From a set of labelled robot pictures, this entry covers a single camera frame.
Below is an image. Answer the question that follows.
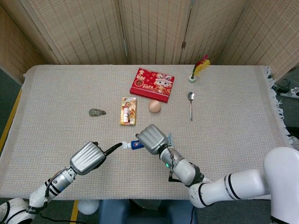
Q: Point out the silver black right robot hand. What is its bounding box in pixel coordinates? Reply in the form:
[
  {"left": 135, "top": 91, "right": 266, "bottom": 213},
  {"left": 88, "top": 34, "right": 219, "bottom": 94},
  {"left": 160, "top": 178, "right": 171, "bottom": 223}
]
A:
[{"left": 135, "top": 124, "right": 169, "bottom": 155}]

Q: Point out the metal spoon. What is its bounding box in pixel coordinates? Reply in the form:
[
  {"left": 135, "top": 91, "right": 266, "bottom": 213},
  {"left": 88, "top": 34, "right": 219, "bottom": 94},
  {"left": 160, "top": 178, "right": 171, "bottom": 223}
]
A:
[{"left": 187, "top": 91, "right": 195, "bottom": 121}]

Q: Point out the blue white toothpaste tube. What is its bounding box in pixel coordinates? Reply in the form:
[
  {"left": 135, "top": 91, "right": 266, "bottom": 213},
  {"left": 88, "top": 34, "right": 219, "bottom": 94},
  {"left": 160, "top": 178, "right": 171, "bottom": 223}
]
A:
[{"left": 121, "top": 133, "right": 173, "bottom": 150}]

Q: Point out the white round ball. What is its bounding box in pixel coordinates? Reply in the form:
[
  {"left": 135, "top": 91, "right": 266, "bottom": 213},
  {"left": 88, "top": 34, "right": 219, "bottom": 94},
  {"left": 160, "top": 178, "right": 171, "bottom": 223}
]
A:
[{"left": 78, "top": 199, "right": 100, "bottom": 215}]

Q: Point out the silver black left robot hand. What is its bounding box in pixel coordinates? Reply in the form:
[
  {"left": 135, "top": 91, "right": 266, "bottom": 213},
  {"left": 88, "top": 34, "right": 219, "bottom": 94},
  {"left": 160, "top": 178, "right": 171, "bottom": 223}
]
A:
[{"left": 69, "top": 141, "right": 123, "bottom": 176}]

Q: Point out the white power strip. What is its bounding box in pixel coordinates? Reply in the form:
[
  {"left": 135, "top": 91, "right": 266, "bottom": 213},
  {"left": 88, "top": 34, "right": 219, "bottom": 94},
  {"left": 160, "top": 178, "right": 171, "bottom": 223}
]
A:
[{"left": 279, "top": 87, "right": 299, "bottom": 98}]

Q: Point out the woven folding screen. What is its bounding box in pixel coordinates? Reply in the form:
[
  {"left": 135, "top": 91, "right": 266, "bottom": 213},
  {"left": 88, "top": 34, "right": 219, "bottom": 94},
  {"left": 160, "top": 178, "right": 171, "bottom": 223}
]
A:
[{"left": 0, "top": 0, "right": 299, "bottom": 83}]

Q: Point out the small grey-green stone object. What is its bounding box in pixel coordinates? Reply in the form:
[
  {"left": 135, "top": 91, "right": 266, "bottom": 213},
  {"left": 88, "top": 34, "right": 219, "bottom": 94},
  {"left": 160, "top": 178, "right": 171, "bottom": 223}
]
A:
[{"left": 88, "top": 108, "right": 107, "bottom": 117}]

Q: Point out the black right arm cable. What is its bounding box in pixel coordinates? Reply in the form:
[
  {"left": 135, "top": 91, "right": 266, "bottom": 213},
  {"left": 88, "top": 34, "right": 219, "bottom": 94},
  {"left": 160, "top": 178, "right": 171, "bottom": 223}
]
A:
[{"left": 167, "top": 145, "right": 179, "bottom": 183}]

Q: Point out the beige egg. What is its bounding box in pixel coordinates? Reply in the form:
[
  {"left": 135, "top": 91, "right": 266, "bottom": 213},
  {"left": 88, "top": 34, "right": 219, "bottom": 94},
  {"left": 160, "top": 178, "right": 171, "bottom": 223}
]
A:
[{"left": 148, "top": 100, "right": 162, "bottom": 113}]

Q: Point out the red desk calendar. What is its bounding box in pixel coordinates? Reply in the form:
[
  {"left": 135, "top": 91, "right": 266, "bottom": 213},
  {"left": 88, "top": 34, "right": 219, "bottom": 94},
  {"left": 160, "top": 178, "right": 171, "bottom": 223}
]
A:
[{"left": 129, "top": 67, "right": 175, "bottom": 103}]

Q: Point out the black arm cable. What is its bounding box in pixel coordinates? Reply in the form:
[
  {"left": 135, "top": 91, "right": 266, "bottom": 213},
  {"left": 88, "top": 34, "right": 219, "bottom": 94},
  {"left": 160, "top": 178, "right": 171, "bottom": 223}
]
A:
[
  {"left": 35, "top": 178, "right": 79, "bottom": 224},
  {"left": 167, "top": 145, "right": 179, "bottom": 183}
]

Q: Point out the yellow food box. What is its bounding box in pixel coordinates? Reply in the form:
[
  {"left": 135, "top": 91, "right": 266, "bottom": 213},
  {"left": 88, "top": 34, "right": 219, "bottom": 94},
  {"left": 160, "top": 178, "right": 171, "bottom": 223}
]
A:
[{"left": 120, "top": 97, "right": 138, "bottom": 127}]

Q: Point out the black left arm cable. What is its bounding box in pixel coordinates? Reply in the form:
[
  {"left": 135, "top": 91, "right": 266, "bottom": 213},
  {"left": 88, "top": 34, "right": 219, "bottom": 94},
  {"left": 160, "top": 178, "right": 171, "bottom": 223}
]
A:
[{"left": 35, "top": 178, "right": 79, "bottom": 224}]

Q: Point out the yellow red feather shuttlecock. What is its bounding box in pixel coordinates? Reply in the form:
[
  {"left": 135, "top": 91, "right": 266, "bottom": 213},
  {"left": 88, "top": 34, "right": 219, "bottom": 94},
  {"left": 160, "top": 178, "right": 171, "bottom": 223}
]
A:
[{"left": 188, "top": 54, "right": 211, "bottom": 83}]

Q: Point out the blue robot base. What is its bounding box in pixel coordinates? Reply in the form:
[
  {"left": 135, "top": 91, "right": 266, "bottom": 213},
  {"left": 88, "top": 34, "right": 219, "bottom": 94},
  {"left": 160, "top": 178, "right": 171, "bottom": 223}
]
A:
[{"left": 98, "top": 199, "right": 198, "bottom": 224}]

